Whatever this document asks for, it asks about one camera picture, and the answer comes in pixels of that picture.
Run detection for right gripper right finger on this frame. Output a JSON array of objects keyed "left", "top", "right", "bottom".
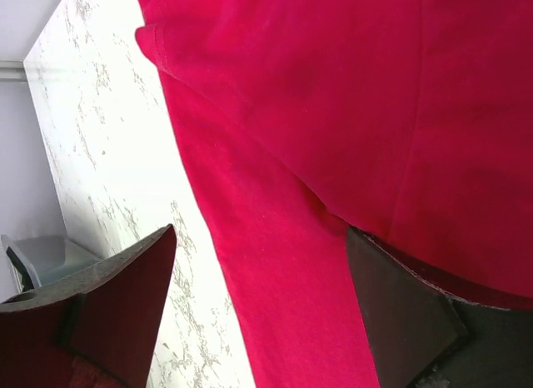
[{"left": 346, "top": 227, "right": 532, "bottom": 388}]

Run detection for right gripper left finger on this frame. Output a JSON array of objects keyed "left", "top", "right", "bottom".
[{"left": 1, "top": 225, "right": 177, "bottom": 387}]

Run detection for red t-shirt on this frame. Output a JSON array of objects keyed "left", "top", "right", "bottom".
[{"left": 135, "top": 0, "right": 532, "bottom": 387}]

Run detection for grey plastic bin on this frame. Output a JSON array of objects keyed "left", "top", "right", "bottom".
[{"left": 1, "top": 235, "right": 102, "bottom": 292}]

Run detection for left aluminium frame post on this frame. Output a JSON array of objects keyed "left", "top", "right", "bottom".
[{"left": 0, "top": 60, "right": 27, "bottom": 82}]

